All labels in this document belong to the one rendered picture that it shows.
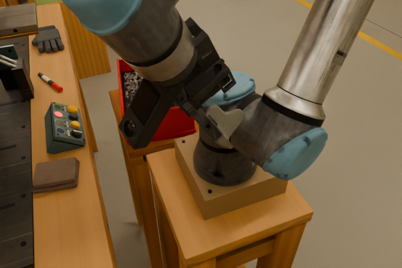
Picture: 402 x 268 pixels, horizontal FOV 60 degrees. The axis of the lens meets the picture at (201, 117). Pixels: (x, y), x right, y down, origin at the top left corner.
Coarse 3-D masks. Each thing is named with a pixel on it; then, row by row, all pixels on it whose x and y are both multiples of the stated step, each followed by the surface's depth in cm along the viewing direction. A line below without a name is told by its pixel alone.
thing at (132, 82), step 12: (120, 60) 119; (120, 72) 117; (132, 72) 121; (120, 84) 108; (132, 84) 114; (120, 96) 103; (132, 96) 108; (180, 108) 99; (168, 120) 101; (180, 120) 102; (192, 120) 103; (156, 132) 103; (168, 132) 104; (180, 132) 105; (192, 132) 106
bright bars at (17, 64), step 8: (0, 56) 98; (8, 64) 98; (16, 64) 100; (24, 64) 103; (16, 72) 99; (24, 72) 100; (16, 80) 100; (24, 80) 101; (24, 88) 102; (32, 88) 107; (24, 96) 104; (32, 96) 105
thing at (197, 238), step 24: (168, 168) 91; (168, 192) 85; (288, 192) 85; (168, 216) 80; (192, 216) 80; (240, 216) 80; (264, 216) 80; (288, 216) 80; (192, 240) 75; (216, 240) 75; (240, 240) 76; (192, 264) 74
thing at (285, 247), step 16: (160, 208) 99; (160, 224) 107; (304, 224) 84; (160, 240) 120; (272, 240) 86; (288, 240) 86; (176, 256) 119; (224, 256) 83; (240, 256) 85; (256, 256) 88; (272, 256) 91; (288, 256) 93
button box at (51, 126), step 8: (48, 112) 94; (64, 112) 94; (48, 120) 92; (64, 120) 91; (72, 120) 93; (80, 120) 95; (48, 128) 90; (56, 128) 87; (64, 128) 89; (72, 128) 90; (80, 128) 92; (48, 136) 89; (56, 136) 85; (64, 136) 86; (72, 136) 88; (48, 144) 87; (56, 144) 86; (64, 144) 87; (72, 144) 88; (80, 144) 89; (48, 152) 87; (56, 152) 87
